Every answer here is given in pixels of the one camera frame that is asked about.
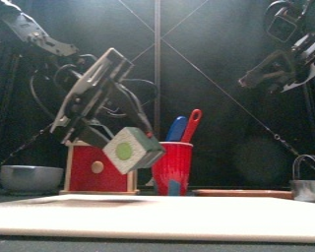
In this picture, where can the grey bowl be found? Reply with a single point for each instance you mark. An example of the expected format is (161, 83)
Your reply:
(30, 178)

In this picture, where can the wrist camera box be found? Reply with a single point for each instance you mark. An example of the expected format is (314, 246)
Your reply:
(120, 64)
(281, 26)

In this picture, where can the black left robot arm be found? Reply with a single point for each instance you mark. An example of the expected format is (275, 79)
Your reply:
(37, 36)

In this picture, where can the vertical metal frame pole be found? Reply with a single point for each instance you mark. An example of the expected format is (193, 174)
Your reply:
(157, 65)

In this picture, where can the white cutting board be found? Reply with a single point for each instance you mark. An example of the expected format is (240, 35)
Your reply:
(164, 218)

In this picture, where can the red wooden box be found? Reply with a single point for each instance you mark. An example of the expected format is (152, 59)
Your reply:
(82, 172)

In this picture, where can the red plastic cup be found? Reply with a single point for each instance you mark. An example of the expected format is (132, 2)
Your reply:
(170, 167)

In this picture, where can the white toy sushi roll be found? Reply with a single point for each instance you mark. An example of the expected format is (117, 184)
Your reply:
(129, 152)

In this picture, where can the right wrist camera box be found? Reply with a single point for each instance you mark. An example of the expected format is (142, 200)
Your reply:
(281, 26)

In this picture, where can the wooden tray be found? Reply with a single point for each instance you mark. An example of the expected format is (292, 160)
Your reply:
(243, 193)

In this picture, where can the small blue toy piece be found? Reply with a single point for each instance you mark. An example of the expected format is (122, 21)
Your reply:
(173, 187)

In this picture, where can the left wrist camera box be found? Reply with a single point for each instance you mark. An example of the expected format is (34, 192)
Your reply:
(120, 64)

